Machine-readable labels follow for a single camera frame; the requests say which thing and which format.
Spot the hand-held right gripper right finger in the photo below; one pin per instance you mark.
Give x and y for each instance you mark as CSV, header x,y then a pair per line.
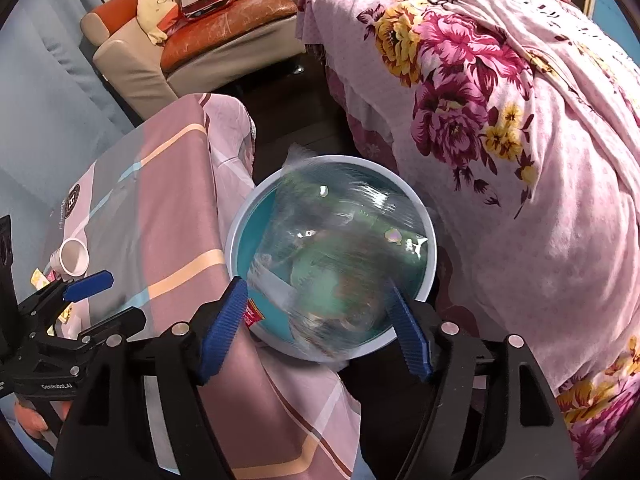
x,y
412,340

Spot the white paper cup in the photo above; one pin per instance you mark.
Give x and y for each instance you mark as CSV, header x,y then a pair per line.
x,y
72,260

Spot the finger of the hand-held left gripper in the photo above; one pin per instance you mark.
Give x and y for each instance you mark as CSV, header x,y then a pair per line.
x,y
120,321
90,284

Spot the person's left hand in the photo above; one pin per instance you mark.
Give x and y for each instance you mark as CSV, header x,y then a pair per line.
x,y
30,417

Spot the plaid tablecloth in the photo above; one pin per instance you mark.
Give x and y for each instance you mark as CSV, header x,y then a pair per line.
x,y
165,200

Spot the blue wardrobe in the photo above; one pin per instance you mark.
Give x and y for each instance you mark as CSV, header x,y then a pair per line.
x,y
620,10

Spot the small yellow packet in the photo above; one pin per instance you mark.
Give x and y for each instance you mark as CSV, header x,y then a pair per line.
x,y
65,315
36,279

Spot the yellow cushion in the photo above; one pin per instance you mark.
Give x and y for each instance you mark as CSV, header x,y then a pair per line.
x,y
155,10

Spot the small pink packet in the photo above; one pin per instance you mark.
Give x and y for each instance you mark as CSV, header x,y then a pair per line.
x,y
52,276

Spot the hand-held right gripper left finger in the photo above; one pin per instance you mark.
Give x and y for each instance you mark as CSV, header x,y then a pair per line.
x,y
222,332

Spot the light blue curtain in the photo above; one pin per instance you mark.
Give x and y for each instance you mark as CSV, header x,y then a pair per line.
x,y
40,110

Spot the teal round bin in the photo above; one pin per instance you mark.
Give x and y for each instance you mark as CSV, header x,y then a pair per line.
x,y
245,250

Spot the pink floral blanket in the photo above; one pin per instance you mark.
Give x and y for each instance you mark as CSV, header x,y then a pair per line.
x,y
525,160

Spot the clear plastic bag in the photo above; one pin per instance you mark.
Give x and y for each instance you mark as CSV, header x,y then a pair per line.
x,y
340,240

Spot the beige orange armchair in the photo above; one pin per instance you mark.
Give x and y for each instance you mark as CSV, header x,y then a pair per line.
x,y
130,70

